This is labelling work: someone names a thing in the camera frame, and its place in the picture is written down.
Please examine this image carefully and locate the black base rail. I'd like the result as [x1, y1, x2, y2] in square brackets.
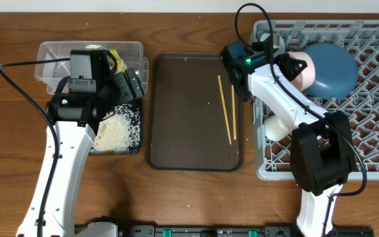
[74, 223, 375, 237]

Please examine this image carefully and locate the grey dishwasher rack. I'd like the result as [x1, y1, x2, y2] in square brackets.
[252, 19, 379, 182]

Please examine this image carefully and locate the wooden chopstick left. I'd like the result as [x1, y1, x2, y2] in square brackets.
[217, 75, 232, 145]

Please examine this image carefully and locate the yellow green snack wrapper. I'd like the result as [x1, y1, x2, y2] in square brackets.
[109, 49, 128, 74]

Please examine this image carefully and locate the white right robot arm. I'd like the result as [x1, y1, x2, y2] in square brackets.
[220, 36, 357, 236]

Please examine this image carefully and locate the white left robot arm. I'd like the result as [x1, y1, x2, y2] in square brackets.
[16, 100, 142, 236]

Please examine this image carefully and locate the brown serving tray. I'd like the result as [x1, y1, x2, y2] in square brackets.
[146, 52, 244, 172]

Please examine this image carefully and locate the clear plastic waste bin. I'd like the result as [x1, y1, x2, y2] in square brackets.
[34, 41, 149, 95]

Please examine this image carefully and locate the cream plastic cup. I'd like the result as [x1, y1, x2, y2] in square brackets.
[264, 115, 290, 142]

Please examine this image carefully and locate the black waste tray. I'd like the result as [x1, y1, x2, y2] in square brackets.
[89, 98, 143, 155]

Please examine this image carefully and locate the dark blue bowl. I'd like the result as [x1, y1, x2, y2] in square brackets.
[303, 43, 359, 100]

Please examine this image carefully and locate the pink plastic bowl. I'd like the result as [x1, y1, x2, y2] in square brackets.
[289, 51, 316, 92]

